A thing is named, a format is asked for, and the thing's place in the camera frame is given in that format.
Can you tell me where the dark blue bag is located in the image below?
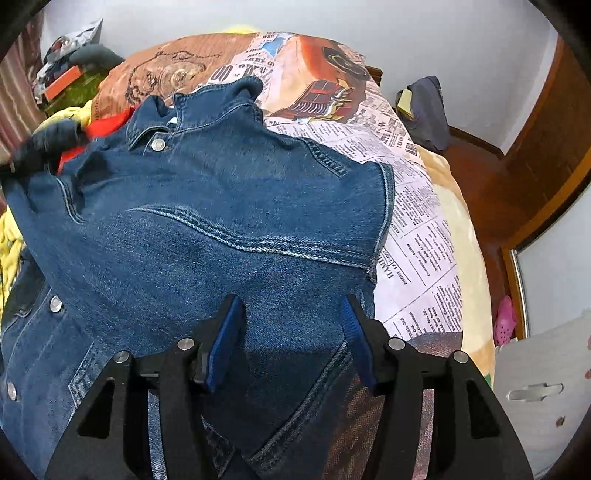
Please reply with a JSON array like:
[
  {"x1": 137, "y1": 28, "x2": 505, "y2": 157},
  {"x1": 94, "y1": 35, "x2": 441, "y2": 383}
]
[{"x1": 396, "y1": 76, "x2": 451, "y2": 153}]

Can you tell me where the newspaper print blanket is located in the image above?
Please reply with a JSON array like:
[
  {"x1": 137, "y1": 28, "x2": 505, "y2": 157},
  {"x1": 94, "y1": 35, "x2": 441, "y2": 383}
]
[{"x1": 92, "y1": 30, "x2": 465, "y2": 480}]

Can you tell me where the white plastic stool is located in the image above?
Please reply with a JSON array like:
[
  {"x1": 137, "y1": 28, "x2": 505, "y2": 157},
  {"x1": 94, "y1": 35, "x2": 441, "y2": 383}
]
[{"x1": 493, "y1": 318, "x2": 591, "y2": 477}]

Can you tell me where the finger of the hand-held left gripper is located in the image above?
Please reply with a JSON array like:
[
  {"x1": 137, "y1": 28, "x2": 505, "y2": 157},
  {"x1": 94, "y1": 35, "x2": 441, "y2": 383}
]
[{"x1": 8, "y1": 119, "x2": 91, "y2": 175}]

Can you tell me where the cream fleece blanket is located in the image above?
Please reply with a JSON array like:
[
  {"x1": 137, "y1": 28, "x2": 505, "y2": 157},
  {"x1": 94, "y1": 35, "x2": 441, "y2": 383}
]
[{"x1": 413, "y1": 143, "x2": 498, "y2": 386}]

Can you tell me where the grey cloth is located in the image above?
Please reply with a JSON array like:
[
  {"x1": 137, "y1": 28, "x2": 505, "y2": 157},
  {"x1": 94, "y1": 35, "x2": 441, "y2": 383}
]
[{"x1": 69, "y1": 44, "x2": 125, "y2": 71}]

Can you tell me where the wooden door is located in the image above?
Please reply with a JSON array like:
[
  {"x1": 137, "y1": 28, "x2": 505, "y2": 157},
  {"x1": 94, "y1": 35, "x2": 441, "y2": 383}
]
[{"x1": 501, "y1": 36, "x2": 591, "y2": 243}]

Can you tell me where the pink clog shoe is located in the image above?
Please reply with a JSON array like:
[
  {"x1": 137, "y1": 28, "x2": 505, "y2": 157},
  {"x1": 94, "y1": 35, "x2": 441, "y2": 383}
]
[{"x1": 493, "y1": 295, "x2": 518, "y2": 345}]

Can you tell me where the green cloth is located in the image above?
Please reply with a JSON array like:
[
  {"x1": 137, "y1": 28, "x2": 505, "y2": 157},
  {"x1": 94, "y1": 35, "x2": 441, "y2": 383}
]
[{"x1": 45, "y1": 69, "x2": 112, "y2": 118}]

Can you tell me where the wood framed mirror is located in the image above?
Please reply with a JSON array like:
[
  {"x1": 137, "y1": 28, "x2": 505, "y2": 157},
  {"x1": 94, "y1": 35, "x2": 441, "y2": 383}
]
[{"x1": 501, "y1": 210, "x2": 591, "y2": 343}]

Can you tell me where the pile of clutter items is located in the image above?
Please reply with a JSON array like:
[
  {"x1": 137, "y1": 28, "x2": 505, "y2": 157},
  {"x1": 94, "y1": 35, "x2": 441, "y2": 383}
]
[{"x1": 34, "y1": 18, "x2": 105, "y2": 88}]

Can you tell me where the blue denim jacket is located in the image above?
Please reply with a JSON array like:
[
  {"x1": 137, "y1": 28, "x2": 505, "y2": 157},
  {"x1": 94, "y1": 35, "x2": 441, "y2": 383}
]
[{"x1": 0, "y1": 76, "x2": 396, "y2": 480}]

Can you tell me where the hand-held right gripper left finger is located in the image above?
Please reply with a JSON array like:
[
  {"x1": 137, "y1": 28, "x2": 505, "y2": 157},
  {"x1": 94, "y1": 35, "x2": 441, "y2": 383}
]
[{"x1": 44, "y1": 294, "x2": 247, "y2": 480}]

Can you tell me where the red cloth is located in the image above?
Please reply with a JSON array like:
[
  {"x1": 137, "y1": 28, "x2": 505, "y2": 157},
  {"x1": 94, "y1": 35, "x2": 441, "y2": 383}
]
[{"x1": 56, "y1": 105, "x2": 140, "y2": 175}]

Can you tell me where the yellow knitted blanket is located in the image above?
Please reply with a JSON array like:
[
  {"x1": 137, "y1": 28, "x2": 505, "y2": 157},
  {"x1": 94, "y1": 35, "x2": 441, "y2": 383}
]
[{"x1": 0, "y1": 99, "x2": 95, "y2": 333}]

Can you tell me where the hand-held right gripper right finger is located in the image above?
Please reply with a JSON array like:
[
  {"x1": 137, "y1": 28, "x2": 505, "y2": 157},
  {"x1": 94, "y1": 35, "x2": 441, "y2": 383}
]
[{"x1": 341, "y1": 294, "x2": 533, "y2": 480}]

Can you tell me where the striped curtain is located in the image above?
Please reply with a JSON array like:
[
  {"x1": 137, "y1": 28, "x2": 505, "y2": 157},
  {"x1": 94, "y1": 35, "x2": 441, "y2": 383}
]
[{"x1": 0, "y1": 28, "x2": 48, "y2": 155}]

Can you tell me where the orange box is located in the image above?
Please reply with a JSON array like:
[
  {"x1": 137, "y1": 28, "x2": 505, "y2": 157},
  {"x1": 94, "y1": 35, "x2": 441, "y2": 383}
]
[{"x1": 43, "y1": 65, "x2": 85, "y2": 103}]

